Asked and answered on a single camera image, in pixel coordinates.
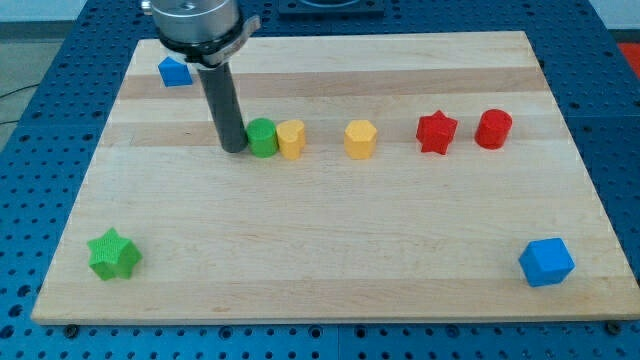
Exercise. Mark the blue cube block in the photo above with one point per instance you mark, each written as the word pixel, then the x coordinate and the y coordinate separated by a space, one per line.
pixel 546 262

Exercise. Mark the wooden board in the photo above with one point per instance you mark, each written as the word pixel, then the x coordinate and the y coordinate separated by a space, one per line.
pixel 403 236

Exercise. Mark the green star block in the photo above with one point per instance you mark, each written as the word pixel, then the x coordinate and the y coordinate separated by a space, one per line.
pixel 113 256

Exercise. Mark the blue pentagon block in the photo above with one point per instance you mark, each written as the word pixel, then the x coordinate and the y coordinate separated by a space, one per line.
pixel 174 73

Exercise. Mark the yellow hexagon block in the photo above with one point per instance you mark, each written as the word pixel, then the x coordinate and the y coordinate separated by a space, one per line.
pixel 360 139

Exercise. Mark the yellow heart block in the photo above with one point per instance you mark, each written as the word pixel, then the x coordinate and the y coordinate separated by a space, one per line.
pixel 291 138

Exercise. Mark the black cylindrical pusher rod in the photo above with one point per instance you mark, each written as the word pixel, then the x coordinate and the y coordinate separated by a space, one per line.
pixel 222 100

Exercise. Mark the green cylinder block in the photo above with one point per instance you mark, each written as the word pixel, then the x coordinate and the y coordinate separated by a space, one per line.
pixel 262 137

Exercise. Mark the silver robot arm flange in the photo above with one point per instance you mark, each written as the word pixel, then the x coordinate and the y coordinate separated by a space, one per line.
pixel 206 33

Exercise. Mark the red star block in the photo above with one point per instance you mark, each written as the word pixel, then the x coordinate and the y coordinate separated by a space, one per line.
pixel 436 132

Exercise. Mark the red cylinder block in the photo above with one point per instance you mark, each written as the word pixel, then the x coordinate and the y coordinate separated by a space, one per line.
pixel 493 129

